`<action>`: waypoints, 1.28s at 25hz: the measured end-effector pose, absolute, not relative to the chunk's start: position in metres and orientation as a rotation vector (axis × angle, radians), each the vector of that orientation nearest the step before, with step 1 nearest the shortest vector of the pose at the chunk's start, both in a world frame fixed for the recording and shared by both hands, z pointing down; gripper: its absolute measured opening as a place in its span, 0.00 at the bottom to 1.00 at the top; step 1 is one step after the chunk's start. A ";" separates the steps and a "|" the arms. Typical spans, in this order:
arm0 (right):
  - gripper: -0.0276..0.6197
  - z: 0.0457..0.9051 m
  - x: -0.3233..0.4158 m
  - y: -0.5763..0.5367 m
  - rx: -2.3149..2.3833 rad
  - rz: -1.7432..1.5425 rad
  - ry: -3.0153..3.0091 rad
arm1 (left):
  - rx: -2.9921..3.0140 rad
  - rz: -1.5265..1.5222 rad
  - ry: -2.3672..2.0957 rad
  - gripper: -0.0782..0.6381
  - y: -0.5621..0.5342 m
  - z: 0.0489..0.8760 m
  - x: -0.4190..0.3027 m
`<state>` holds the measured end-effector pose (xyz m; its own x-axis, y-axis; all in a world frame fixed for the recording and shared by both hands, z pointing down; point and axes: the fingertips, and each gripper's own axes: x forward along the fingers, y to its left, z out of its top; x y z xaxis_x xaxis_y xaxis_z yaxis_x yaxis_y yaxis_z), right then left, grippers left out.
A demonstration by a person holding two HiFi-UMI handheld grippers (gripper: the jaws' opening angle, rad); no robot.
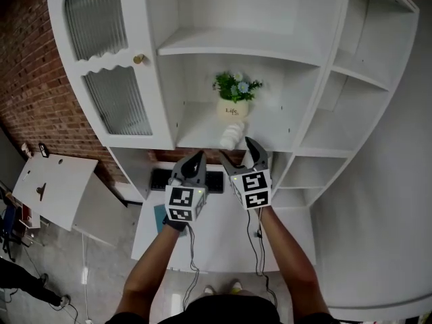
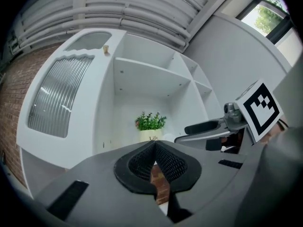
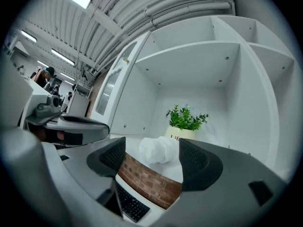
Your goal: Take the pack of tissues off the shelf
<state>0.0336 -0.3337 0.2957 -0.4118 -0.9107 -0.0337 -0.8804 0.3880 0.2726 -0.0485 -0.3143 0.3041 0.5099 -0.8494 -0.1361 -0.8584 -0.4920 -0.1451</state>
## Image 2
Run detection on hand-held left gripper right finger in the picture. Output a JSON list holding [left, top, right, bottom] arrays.
[[154, 140, 248, 227]]

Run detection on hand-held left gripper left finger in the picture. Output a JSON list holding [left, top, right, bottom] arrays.
[[33, 140, 171, 227]]

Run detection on white shelf cabinet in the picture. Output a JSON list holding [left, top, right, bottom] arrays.
[[16, 28, 223, 198]]

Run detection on person's right hand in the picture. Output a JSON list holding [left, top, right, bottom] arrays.
[[220, 131, 244, 154]]

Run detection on black framed window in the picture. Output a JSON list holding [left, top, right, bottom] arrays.
[[236, 0, 299, 44]]

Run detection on white ribbed glass cabinet door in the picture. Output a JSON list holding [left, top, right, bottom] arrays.
[[16, 28, 127, 170]]

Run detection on person's right forearm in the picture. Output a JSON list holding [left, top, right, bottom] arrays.
[[265, 124, 291, 141]]

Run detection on potted plant in cream pot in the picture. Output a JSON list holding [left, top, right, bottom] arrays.
[[134, 111, 168, 143]]

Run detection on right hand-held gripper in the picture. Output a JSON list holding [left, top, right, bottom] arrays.
[[174, 79, 284, 148]]

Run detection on bundle of white ceiling pipes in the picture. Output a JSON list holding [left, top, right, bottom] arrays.
[[9, 0, 214, 54]]

